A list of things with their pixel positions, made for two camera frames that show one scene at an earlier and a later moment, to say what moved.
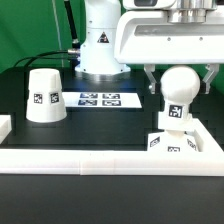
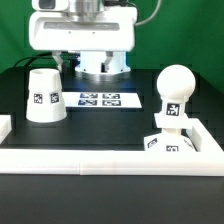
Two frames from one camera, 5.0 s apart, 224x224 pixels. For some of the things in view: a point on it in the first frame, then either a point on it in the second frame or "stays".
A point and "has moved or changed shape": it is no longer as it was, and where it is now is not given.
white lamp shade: (45, 102) stays
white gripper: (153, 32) → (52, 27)
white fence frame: (206, 161) stays
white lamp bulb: (179, 87) has moved or changed shape
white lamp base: (173, 139) has moved or changed shape
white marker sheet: (101, 100) stays
